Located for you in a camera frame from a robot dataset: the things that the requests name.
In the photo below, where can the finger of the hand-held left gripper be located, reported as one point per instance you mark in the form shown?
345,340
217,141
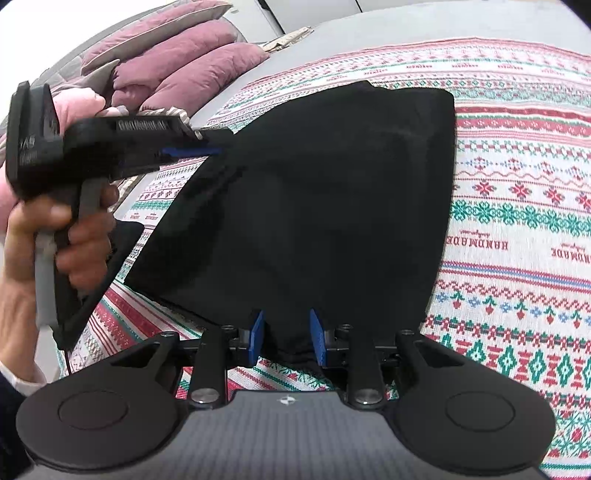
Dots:
194,151

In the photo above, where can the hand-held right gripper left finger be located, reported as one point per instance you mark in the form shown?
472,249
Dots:
257,334

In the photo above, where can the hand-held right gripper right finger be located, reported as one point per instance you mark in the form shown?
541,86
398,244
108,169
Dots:
318,337

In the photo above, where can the black pants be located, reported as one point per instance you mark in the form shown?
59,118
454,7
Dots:
300,207

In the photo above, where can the person's left forearm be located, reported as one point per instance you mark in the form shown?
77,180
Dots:
14,341

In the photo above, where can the person's left hand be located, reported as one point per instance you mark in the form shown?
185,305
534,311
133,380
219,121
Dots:
87,249

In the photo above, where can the pink comforter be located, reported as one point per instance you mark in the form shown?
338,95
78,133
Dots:
78,104

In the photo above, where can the mauve pillow with grey edge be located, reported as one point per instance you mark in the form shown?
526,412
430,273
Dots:
152,30

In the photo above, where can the beige cloth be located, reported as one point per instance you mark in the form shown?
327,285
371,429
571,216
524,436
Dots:
286,39

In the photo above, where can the white and grey wardrobe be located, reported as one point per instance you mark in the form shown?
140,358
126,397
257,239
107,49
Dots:
249,14

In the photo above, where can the patterned knit blanket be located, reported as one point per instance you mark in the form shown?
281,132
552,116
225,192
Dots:
508,207

